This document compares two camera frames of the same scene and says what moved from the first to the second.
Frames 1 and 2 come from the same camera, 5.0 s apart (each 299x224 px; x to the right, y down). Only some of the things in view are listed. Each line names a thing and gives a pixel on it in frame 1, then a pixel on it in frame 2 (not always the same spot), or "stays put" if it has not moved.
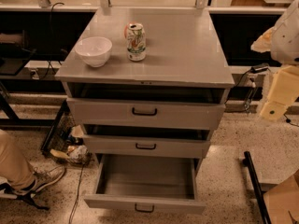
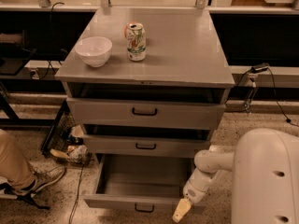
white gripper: x=287 y=42 to x=192 y=192
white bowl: x=95 y=51 stays put
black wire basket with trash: x=66 y=140 stays put
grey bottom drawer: x=148 y=182 stays put
